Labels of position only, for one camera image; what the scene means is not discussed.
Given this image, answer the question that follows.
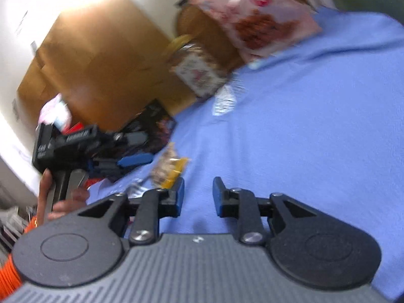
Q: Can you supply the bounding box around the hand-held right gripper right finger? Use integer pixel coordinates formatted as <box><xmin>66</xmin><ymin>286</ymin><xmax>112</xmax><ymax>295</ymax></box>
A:
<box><xmin>212</xmin><ymin>177</ymin><xmax>318</xmax><ymax>245</ymax></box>

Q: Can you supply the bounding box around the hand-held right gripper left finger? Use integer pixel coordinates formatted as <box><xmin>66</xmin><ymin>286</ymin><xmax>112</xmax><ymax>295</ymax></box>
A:
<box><xmin>78</xmin><ymin>177</ymin><xmax>185</xmax><ymax>245</ymax></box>

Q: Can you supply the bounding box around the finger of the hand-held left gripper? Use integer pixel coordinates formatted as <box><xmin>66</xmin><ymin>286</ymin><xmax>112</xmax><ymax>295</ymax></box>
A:
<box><xmin>101</xmin><ymin>131</ymin><xmax>155</xmax><ymax>168</ymax></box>
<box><xmin>88</xmin><ymin>158</ymin><xmax>127</xmax><ymax>184</ymax></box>

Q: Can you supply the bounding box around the yellow snack packet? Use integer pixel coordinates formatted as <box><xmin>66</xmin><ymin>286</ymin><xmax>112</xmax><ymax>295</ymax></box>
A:
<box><xmin>150</xmin><ymin>141</ymin><xmax>190</xmax><ymax>190</ymax></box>

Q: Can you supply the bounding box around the black cardboard box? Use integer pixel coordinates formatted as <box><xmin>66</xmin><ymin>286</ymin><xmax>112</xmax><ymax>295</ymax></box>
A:
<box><xmin>115</xmin><ymin>99</ymin><xmax>178</xmax><ymax>162</ymax></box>

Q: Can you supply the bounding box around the person's left hand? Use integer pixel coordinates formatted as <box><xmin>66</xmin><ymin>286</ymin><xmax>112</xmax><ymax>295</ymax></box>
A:
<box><xmin>37</xmin><ymin>168</ymin><xmax>91</xmax><ymax>226</ymax></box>

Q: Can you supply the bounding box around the red gift box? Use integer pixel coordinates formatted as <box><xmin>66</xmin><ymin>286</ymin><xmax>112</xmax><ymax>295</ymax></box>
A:
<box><xmin>61</xmin><ymin>122</ymin><xmax>84</xmax><ymax>134</ymax></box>

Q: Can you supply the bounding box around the pink and blue plush toy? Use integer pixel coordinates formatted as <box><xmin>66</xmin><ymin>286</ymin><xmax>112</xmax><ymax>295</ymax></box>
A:
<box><xmin>38</xmin><ymin>93</ymin><xmax>72</xmax><ymax>133</ymax></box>

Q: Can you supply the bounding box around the wood-grain board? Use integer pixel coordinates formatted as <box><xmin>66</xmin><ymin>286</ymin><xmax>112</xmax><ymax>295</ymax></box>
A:
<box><xmin>16</xmin><ymin>0</ymin><xmax>198</xmax><ymax>132</ymax></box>

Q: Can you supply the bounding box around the blue printed bed sheet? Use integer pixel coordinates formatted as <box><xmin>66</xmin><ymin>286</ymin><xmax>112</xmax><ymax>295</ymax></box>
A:
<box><xmin>84</xmin><ymin>6</ymin><xmax>404</xmax><ymax>302</ymax></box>

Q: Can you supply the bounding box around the clear nut jar yellow lid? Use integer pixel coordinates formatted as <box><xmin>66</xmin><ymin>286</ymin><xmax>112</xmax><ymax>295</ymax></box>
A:
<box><xmin>165</xmin><ymin>34</ymin><xmax>230</xmax><ymax>99</ymax></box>

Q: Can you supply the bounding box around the pink snack bag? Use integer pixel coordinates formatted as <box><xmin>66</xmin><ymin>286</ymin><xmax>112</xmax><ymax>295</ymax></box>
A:
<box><xmin>189</xmin><ymin>0</ymin><xmax>323</xmax><ymax>63</ymax></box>

